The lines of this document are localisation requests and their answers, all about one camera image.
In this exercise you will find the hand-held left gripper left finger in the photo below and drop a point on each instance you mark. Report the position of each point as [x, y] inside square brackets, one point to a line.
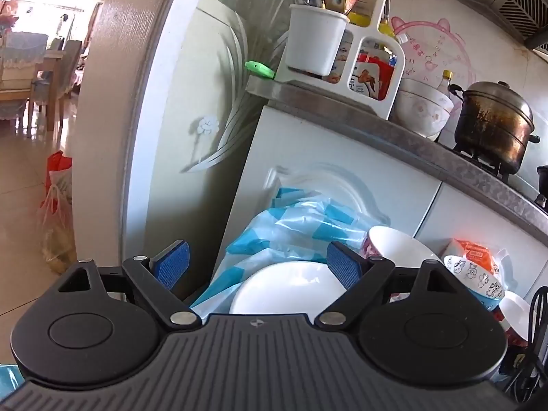
[173, 265]

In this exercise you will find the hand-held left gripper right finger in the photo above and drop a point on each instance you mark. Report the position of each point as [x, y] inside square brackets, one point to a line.
[344, 265]

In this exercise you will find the white bowl with pink print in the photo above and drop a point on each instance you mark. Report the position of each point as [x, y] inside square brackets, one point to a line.
[398, 244]

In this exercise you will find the white plate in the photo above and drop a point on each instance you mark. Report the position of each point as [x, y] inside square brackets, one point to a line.
[282, 291]

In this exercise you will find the blue cartoon bowl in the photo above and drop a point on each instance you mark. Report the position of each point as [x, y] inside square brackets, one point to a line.
[475, 284]

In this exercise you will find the white bowl with red band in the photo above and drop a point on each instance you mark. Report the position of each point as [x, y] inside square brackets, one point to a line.
[516, 310]

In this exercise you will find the blue white checked tablecloth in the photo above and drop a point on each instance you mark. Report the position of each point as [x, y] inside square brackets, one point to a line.
[274, 231]

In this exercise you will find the white plastic bag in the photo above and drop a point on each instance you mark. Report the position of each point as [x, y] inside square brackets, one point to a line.
[55, 222]

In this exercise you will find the orange packet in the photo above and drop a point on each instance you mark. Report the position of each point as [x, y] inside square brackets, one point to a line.
[475, 250]

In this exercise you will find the white flower sticker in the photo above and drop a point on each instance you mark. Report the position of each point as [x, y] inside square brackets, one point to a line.
[205, 125]

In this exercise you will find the red plastic bag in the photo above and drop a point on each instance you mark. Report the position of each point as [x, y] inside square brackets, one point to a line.
[58, 165]

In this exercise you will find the frosted glass sliding door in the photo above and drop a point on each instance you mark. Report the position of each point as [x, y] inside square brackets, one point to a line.
[205, 115]

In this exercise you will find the grey stone kitchen countertop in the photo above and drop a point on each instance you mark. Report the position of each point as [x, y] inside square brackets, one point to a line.
[342, 107]

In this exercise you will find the large white floral bowl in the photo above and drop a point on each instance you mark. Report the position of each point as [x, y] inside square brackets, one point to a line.
[421, 107]

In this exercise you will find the white plastic organizer rack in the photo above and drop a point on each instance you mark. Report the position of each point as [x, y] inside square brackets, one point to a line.
[396, 90]

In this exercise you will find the red seasoning packet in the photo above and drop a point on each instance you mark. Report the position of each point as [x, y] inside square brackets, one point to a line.
[372, 75]

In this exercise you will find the gas stove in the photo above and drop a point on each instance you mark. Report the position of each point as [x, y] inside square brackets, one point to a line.
[520, 184]

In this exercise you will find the tarnished steel steamer pot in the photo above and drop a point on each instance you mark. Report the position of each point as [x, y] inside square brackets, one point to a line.
[492, 124]

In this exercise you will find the soy sauce bottle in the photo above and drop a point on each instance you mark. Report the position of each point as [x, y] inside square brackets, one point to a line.
[447, 78]

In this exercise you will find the green clip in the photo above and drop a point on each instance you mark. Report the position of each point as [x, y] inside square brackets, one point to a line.
[259, 68]

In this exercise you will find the dining chair with blue cover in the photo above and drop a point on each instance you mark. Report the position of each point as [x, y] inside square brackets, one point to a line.
[21, 60]
[64, 68]

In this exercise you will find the white utensil cup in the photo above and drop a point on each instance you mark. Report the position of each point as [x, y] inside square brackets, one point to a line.
[314, 38]

